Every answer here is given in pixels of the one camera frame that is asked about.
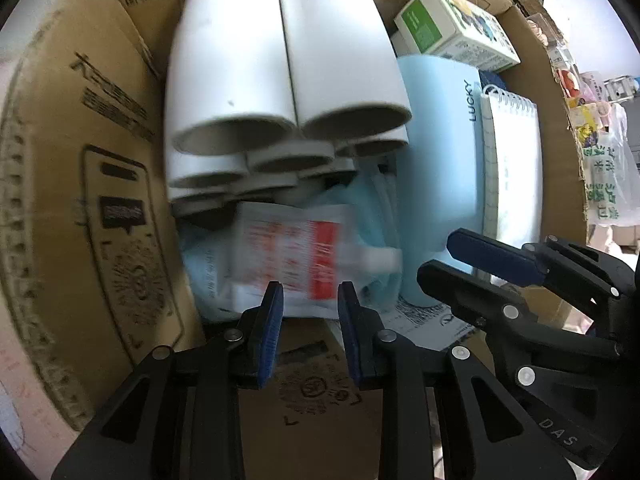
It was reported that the green print plastic bag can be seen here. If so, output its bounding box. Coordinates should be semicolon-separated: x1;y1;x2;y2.
582;131;639;226

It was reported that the blue wet wipe packet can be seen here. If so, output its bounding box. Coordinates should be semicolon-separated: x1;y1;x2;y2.
178;166;402;323

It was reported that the green white mosquito liquid box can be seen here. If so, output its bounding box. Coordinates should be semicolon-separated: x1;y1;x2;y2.
394;0;521;73

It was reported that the pink Hello Kitty bedsheet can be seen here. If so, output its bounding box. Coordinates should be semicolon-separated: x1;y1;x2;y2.
1;54;91;479

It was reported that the cardboard box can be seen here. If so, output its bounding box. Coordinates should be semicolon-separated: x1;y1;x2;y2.
1;0;588;479

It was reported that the white spiral notepad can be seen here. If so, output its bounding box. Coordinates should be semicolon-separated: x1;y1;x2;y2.
480;84;544;248

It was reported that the white paper tube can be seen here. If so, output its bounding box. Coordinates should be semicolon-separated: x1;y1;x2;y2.
165;0;296;155
280;0;411;141
334;126;409;157

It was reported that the white shipping label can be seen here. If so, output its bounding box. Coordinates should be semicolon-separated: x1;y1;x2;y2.
381;297;475;351

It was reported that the white red squeeze pouch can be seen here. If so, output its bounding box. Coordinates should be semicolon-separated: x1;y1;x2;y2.
230;202;401;320

